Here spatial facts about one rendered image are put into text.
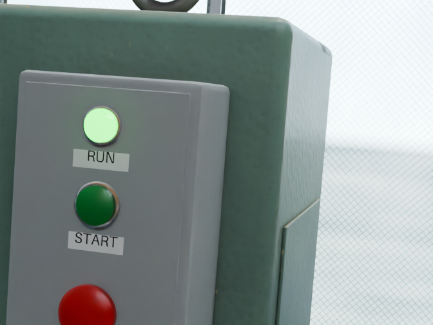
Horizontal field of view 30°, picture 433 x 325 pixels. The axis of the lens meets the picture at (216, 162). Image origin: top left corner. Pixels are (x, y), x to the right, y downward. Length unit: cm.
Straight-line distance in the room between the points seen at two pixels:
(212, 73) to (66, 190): 11
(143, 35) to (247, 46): 6
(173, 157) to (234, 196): 7
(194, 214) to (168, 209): 1
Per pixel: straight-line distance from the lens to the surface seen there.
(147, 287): 41
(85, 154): 41
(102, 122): 40
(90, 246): 42
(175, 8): 57
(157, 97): 40
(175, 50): 46
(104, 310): 41
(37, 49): 49
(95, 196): 41
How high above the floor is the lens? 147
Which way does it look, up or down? 5 degrees down
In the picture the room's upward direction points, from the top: 4 degrees clockwise
